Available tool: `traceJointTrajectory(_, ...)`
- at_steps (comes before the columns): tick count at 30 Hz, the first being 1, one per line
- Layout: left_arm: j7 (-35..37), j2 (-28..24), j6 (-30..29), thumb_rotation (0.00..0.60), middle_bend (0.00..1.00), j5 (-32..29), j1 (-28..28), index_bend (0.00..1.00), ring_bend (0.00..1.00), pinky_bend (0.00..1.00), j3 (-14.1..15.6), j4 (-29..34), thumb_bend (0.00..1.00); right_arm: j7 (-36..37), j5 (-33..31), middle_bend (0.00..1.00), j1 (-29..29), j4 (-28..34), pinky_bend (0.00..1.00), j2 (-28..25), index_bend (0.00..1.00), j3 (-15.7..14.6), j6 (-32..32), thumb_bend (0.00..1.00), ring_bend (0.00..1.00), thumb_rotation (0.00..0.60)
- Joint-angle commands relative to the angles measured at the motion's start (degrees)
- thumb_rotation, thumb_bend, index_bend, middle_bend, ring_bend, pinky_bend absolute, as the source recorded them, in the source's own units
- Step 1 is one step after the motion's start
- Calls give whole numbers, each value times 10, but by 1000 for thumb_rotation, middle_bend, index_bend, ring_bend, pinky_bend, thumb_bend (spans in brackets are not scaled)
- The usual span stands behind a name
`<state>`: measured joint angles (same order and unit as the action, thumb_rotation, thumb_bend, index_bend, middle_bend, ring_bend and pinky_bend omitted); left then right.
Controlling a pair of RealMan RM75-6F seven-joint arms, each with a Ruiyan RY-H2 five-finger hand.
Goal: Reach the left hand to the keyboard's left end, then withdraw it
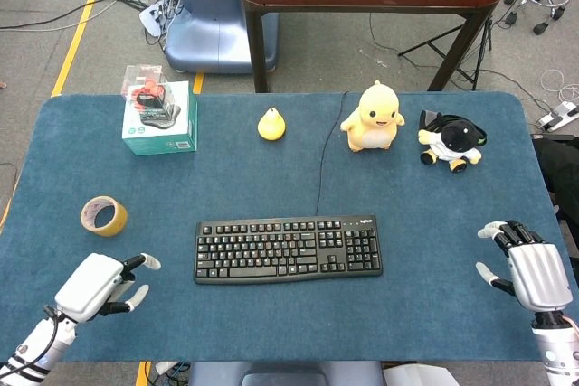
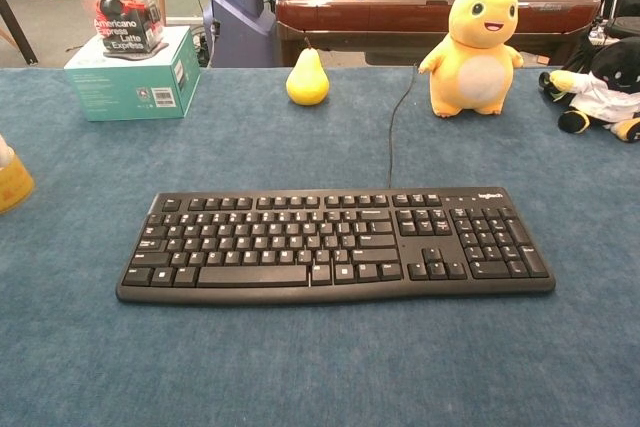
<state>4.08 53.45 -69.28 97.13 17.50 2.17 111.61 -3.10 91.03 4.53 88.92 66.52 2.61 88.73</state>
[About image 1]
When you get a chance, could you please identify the yellow tape roll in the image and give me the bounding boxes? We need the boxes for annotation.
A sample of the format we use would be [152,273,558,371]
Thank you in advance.
[80,195,128,238]

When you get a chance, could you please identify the black and white plush toy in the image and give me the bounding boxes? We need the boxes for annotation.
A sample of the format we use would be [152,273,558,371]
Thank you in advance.
[417,109,489,174]

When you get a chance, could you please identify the black tripod stand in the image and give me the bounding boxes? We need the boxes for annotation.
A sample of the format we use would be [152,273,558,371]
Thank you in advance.
[397,19,494,91]

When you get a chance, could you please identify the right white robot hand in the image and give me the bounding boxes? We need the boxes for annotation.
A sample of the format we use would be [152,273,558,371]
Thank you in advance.
[475,220,574,315]

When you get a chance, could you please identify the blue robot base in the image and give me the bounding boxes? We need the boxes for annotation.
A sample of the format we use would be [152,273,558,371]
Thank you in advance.
[164,0,280,74]

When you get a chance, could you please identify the thin black cable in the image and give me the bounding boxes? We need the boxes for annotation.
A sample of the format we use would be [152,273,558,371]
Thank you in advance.
[315,90,350,217]

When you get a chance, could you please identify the coffee maker box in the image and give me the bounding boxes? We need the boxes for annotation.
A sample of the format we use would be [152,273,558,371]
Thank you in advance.
[122,64,174,118]

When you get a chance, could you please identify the white power strip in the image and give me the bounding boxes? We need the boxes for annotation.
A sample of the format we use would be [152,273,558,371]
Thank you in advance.
[536,100,579,133]

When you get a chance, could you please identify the yellow duck plush toy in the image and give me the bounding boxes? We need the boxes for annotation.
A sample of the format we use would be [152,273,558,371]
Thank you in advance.
[339,80,406,154]

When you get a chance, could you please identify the teal cardboard box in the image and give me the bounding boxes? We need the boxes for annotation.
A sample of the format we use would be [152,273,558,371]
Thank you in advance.
[121,80,199,156]

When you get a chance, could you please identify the black computer keyboard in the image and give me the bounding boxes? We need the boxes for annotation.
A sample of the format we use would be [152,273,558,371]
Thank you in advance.
[194,214,384,286]

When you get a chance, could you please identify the yellow pear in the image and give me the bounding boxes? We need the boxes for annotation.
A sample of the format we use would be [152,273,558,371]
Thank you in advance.
[257,107,287,140]

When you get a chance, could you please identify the blue table mat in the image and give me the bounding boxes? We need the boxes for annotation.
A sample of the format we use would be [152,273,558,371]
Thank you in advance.
[0,90,579,362]

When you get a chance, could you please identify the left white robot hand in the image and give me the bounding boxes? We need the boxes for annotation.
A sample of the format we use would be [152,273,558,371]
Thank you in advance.
[54,252,162,325]

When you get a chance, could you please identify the grey robot torso base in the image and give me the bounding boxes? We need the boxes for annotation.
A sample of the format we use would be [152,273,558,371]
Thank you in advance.
[187,361,385,386]

